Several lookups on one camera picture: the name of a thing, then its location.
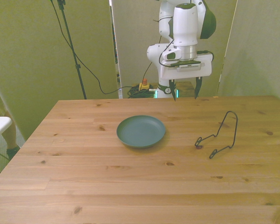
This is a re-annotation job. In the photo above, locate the black wire plate stand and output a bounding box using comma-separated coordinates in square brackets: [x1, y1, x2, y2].
[194, 111, 238, 160]

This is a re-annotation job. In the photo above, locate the black tripod cable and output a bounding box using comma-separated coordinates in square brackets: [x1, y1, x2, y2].
[50, 0, 131, 95]

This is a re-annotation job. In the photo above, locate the beige partition panel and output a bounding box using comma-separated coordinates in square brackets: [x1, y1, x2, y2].
[0, 0, 119, 140]
[218, 0, 280, 105]
[110, 0, 238, 99]

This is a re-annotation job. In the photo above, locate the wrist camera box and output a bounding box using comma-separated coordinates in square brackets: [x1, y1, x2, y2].
[170, 60, 205, 72]

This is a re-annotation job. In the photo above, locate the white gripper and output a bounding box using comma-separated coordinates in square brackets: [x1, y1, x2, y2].
[160, 54, 212, 101]

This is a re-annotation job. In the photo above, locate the black tripod stand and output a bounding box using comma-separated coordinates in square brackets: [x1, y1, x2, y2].
[57, 0, 88, 100]

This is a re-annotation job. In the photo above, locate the person's bare leg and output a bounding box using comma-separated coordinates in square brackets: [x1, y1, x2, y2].
[1, 109, 19, 150]

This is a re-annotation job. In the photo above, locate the small wooden table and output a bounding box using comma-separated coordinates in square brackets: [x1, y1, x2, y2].
[174, 81, 199, 98]

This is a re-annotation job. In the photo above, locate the dark shoe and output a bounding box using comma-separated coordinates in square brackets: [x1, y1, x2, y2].
[6, 145, 21, 161]

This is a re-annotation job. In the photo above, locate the coiled dark cable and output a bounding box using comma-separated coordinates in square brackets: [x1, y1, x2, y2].
[126, 85, 158, 99]

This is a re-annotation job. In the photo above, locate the yellow emergency stop button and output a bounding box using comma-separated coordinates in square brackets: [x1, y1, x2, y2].
[139, 78, 156, 91]

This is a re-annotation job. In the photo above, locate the teal round plate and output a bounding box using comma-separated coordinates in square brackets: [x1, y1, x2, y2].
[116, 115, 167, 149]

